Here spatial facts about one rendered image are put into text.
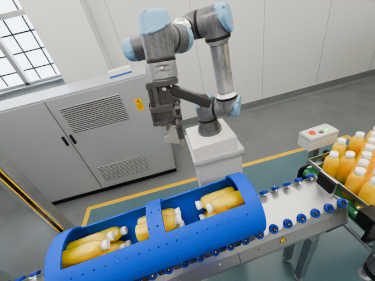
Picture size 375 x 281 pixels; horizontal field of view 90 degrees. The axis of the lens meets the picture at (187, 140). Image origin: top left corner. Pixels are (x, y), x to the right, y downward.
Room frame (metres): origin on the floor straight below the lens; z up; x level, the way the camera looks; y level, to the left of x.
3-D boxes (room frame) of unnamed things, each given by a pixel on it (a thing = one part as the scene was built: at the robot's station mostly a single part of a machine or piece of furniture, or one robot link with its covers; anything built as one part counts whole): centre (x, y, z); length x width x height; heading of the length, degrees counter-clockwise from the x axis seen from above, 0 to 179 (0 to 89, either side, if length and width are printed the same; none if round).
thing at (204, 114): (1.02, -0.16, 1.40); 0.13 x 0.12 x 0.14; 59
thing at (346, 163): (0.68, -0.83, 0.99); 0.07 x 0.07 x 0.19
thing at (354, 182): (0.56, -0.78, 0.99); 0.07 x 0.07 x 0.19
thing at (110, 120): (2.23, 1.34, 0.72); 2.15 x 0.54 x 1.45; 92
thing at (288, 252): (0.66, -0.58, 0.31); 0.06 x 0.06 x 0.63; 6
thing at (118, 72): (2.24, 0.54, 1.48); 0.24 x 0.12 x 0.08; 100
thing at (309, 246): (0.52, -0.60, 0.31); 0.06 x 0.06 x 0.63; 6
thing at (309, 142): (0.91, -0.83, 1.05); 0.20 x 0.10 x 0.10; 96
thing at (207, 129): (1.01, -0.15, 1.29); 0.15 x 0.15 x 0.10
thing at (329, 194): (0.60, -0.66, 0.99); 0.10 x 0.02 x 0.12; 6
